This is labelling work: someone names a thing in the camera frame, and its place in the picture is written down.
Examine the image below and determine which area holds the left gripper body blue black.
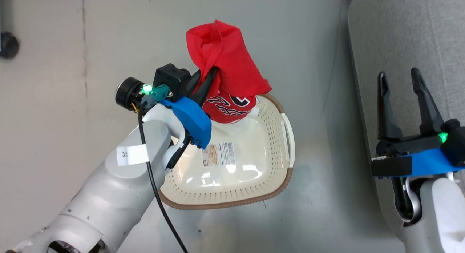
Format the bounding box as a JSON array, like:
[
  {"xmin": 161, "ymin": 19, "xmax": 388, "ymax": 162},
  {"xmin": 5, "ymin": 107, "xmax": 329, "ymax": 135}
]
[{"xmin": 115, "ymin": 77, "xmax": 212, "ymax": 149}]

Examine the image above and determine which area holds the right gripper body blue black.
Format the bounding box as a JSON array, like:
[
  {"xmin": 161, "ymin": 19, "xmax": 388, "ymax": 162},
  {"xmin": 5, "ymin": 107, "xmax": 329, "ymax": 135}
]
[{"xmin": 370, "ymin": 133, "xmax": 465, "ymax": 179}]

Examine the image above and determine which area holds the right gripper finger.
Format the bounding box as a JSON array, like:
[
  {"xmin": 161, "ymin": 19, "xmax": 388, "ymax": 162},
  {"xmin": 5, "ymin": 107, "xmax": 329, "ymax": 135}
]
[
  {"xmin": 411, "ymin": 67, "xmax": 445, "ymax": 136},
  {"xmin": 377, "ymin": 72, "xmax": 403, "ymax": 141}
]

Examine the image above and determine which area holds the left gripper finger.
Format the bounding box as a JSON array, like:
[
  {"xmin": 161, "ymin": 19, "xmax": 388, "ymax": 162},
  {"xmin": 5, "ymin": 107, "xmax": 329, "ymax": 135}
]
[
  {"xmin": 185, "ymin": 69, "xmax": 202, "ymax": 98},
  {"xmin": 192, "ymin": 66, "xmax": 219, "ymax": 107}
]

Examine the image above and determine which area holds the red jersey garment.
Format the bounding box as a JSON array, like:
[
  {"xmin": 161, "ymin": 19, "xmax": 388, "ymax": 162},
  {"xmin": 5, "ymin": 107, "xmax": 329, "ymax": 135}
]
[{"xmin": 186, "ymin": 19, "xmax": 272, "ymax": 125}]

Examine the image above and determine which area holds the grey fabric sofa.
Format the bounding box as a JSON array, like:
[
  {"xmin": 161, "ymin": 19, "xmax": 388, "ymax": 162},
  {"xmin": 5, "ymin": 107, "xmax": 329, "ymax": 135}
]
[{"xmin": 347, "ymin": 0, "xmax": 465, "ymax": 239}]

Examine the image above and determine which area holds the paper label in basket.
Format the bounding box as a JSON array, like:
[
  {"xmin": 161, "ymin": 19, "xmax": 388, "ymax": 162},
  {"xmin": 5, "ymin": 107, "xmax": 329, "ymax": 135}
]
[{"xmin": 201, "ymin": 142, "xmax": 236, "ymax": 168}]

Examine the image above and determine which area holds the cream perforated laundry basket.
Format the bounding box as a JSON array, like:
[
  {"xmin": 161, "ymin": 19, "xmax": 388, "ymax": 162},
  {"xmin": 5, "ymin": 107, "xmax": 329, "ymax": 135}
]
[{"xmin": 158, "ymin": 93, "xmax": 296, "ymax": 210}]

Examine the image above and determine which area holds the black caster wheel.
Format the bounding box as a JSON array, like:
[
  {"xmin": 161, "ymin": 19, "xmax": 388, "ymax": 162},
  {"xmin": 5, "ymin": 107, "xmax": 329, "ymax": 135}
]
[{"xmin": 0, "ymin": 31, "xmax": 20, "ymax": 60}]

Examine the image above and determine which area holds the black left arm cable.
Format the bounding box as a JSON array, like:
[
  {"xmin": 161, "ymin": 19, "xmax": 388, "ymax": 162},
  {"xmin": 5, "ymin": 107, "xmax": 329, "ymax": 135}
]
[{"xmin": 137, "ymin": 101, "xmax": 190, "ymax": 253}]

